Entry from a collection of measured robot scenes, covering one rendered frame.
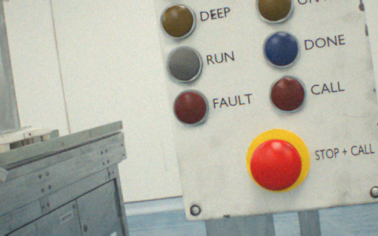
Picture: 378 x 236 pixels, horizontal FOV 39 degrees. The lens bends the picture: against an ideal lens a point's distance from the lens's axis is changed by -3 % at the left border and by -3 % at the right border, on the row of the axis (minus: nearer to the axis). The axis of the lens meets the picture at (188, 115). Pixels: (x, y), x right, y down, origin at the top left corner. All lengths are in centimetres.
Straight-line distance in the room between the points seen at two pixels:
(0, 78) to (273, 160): 157
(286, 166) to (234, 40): 11
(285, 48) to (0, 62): 156
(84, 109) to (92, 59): 41
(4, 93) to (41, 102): 267
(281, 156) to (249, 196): 6
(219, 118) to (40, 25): 418
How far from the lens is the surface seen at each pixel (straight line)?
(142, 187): 442
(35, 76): 459
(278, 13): 43
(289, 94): 43
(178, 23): 45
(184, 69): 44
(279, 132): 44
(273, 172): 42
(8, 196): 135
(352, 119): 44
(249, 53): 44
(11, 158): 137
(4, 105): 192
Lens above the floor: 95
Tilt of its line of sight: 3 degrees down
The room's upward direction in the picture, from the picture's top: 8 degrees counter-clockwise
